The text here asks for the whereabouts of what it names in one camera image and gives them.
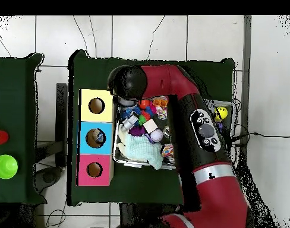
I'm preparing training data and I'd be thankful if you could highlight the mint green cloth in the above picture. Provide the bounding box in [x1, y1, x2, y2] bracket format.
[123, 134, 164, 171]

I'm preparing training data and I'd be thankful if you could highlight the wooden box with three holes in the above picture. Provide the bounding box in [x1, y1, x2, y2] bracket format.
[77, 88, 117, 187]

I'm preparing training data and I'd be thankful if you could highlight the small wooden block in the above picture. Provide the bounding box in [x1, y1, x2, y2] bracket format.
[143, 118, 159, 134]

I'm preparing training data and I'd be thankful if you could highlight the small red ball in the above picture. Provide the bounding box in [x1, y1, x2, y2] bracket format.
[138, 99, 151, 110]

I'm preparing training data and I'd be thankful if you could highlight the silver toy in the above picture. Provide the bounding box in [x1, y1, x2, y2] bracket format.
[119, 113, 140, 132]

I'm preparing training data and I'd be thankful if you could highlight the yellow smiley ball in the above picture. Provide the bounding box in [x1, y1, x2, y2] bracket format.
[215, 106, 229, 121]

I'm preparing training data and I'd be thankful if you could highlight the small white baseball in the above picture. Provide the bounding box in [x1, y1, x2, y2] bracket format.
[150, 129, 165, 143]

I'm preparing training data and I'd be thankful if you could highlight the clear mesh bin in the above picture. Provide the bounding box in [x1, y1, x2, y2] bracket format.
[113, 96, 235, 172]

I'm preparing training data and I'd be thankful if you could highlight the colourful printed packet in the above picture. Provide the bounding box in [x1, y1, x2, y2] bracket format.
[161, 143, 175, 160]

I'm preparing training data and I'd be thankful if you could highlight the black cable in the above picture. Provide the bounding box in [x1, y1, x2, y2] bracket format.
[232, 130, 290, 143]

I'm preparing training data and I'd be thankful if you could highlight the orange plastic toy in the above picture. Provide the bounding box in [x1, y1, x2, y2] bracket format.
[152, 96, 169, 108]

